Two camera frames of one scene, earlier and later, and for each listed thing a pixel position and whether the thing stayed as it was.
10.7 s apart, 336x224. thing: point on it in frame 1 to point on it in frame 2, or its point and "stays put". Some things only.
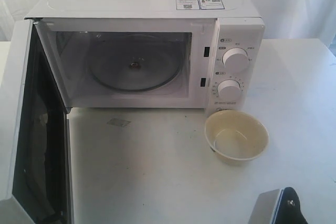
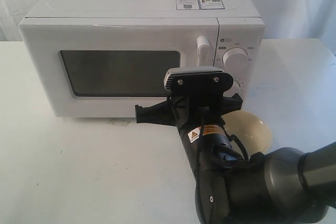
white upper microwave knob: x=235 y=60 stays put
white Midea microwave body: x=154 y=50 stays put
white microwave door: x=42 y=185 to x=104 y=67
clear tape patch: x=123 y=123 stays put
